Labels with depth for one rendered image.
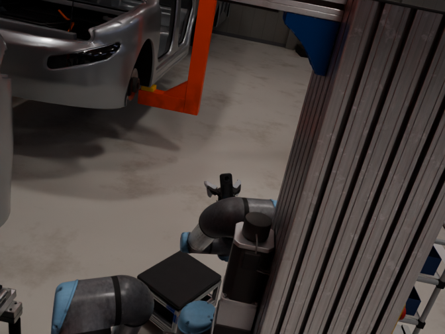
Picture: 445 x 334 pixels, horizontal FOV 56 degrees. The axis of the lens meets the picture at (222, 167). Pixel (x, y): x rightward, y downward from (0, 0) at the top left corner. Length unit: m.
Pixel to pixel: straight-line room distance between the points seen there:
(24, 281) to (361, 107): 2.69
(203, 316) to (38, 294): 1.75
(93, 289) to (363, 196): 0.63
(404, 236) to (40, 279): 2.61
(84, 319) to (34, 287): 2.03
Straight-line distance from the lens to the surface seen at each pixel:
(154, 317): 2.65
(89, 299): 1.03
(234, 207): 1.15
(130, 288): 1.05
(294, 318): 0.89
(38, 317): 2.86
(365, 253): 0.81
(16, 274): 3.16
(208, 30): 4.52
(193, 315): 1.40
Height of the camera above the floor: 2.03
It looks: 25 degrees down
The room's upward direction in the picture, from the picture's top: 11 degrees clockwise
